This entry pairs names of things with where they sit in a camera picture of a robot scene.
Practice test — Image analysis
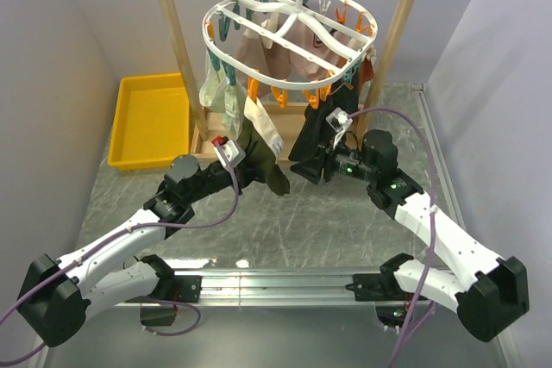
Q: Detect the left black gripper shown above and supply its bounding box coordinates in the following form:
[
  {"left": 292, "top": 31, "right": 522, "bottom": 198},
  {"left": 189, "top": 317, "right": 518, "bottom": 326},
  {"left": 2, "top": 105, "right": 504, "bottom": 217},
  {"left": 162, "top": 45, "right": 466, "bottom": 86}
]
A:
[{"left": 185, "top": 156, "right": 268, "bottom": 204}]

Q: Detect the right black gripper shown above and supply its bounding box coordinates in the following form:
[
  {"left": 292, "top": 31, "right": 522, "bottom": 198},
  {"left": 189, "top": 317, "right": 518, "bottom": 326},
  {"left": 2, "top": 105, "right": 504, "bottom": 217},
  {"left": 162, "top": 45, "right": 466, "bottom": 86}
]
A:
[{"left": 291, "top": 129, "right": 378, "bottom": 184}]

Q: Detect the olive green underwear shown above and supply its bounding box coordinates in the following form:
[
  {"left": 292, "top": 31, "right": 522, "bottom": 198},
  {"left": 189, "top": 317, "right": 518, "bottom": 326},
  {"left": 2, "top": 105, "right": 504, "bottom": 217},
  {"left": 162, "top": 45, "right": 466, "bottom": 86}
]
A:
[{"left": 237, "top": 97, "right": 290, "bottom": 196}]

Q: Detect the orange plastic clothes clip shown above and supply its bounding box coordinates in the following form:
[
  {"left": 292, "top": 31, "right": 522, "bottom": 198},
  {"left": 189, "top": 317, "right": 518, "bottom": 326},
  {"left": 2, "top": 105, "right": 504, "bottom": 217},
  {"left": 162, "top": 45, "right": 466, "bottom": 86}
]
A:
[{"left": 248, "top": 77, "right": 259, "bottom": 102}]

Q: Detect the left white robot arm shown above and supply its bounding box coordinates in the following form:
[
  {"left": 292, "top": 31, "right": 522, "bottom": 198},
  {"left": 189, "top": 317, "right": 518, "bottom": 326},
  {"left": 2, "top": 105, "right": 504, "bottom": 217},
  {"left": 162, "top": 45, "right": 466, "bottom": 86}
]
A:
[{"left": 16, "top": 155, "right": 262, "bottom": 347}]

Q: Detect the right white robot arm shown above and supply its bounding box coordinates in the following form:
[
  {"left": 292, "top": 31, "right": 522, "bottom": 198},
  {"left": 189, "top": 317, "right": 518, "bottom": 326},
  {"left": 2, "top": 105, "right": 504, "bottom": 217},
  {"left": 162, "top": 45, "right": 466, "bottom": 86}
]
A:
[{"left": 291, "top": 129, "right": 530, "bottom": 342}]

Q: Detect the black striped hanging underwear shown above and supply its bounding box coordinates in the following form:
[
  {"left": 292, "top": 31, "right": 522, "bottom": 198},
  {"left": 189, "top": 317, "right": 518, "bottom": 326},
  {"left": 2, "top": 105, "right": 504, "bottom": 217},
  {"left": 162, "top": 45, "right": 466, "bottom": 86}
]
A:
[{"left": 288, "top": 75, "right": 361, "bottom": 162}]

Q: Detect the pale green hanging underwear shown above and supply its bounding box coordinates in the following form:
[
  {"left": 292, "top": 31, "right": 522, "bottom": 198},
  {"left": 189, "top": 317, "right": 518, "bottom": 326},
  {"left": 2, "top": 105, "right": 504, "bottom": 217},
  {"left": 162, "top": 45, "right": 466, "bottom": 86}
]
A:
[{"left": 199, "top": 50, "right": 246, "bottom": 138}]

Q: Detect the rust orange hanging underwear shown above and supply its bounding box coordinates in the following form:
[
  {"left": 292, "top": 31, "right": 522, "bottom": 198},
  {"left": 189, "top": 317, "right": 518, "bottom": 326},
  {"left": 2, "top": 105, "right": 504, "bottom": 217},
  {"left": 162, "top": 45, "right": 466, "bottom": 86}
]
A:
[{"left": 356, "top": 58, "right": 373, "bottom": 97}]

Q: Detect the pink hanging underwear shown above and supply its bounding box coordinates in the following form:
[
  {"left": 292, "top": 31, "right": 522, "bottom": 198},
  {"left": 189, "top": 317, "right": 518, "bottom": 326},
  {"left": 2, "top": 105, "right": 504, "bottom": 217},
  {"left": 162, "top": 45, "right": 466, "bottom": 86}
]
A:
[{"left": 235, "top": 18, "right": 346, "bottom": 84}]

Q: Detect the white round clip hanger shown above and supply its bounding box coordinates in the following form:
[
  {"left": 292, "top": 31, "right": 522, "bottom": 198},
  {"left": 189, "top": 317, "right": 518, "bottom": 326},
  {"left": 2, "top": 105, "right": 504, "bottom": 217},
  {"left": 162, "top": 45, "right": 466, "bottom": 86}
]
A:
[{"left": 202, "top": 0, "right": 378, "bottom": 108}]

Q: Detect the beige hanging underwear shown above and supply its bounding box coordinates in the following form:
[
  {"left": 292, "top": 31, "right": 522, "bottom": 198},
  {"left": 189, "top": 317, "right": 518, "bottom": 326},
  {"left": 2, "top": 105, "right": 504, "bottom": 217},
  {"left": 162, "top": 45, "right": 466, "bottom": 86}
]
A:
[{"left": 243, "top": 14, "right": 281, "bottom": 53}]

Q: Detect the wooden clothes rack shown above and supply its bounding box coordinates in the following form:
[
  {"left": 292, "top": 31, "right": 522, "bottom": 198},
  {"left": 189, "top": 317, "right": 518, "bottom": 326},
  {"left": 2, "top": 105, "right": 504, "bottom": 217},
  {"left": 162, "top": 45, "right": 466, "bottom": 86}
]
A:
[{"left": 159, "top": 0, "right": 415, "bottom": 159}]

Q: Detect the yellow plastic bin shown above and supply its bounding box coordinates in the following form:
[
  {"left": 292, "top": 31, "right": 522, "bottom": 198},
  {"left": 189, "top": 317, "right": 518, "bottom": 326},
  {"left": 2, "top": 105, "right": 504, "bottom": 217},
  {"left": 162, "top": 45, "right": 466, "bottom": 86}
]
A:
[{"left": 107, "top": 72, "right": 193, "bottom": 171}]

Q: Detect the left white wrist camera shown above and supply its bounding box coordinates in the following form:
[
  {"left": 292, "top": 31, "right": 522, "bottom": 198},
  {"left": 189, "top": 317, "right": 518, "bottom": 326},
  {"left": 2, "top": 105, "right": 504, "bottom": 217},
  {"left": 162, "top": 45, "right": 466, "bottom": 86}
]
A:
[{"left": 212, "top": 136, "right": 246, "bottom": 171}]

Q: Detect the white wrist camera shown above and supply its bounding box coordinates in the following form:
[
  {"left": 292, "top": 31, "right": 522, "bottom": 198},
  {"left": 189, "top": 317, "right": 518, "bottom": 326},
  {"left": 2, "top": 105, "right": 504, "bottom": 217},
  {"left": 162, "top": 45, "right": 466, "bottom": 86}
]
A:
[
  {"left": 212, "top": 136, "right": 246, "bottom": 171},
  {"left": 326, "top": 108, "right": 353, "bottom": 148}
]

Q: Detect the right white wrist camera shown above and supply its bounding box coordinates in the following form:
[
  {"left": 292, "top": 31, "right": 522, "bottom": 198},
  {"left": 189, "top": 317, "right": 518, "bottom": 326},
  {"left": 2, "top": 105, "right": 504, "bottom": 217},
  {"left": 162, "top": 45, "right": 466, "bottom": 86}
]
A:
[{"left": 326, "top": 108, "right": 353, "bottom": 148}]

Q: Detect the aluminium mounting rail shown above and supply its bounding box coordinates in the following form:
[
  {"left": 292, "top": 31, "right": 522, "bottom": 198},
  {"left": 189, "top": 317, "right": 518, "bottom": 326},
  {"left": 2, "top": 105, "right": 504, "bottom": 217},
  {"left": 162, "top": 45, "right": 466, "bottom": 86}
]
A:
[{"left": 168, "top": 268, "right": 411, "bottom": 308}]

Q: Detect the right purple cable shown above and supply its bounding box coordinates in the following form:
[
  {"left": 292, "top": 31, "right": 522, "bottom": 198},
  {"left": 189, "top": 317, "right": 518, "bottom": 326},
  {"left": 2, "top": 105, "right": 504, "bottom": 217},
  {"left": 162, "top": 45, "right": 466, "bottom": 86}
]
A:
[{"left": 344, "top": 108, "right": 439, "bottom": 367}]

